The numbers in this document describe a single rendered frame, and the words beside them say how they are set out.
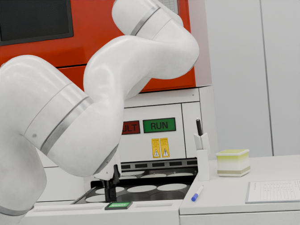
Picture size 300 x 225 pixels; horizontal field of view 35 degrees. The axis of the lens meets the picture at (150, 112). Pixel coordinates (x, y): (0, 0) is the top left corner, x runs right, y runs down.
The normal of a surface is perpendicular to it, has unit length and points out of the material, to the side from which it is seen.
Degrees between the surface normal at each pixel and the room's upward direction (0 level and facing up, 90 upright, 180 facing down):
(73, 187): 90
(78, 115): 65
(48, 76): 54
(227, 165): 90
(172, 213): 90
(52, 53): 90
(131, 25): 112
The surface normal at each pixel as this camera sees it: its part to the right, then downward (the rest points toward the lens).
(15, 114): -0.27, 0.41
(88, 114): 0.45, -0.53
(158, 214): -0.20, 0.07
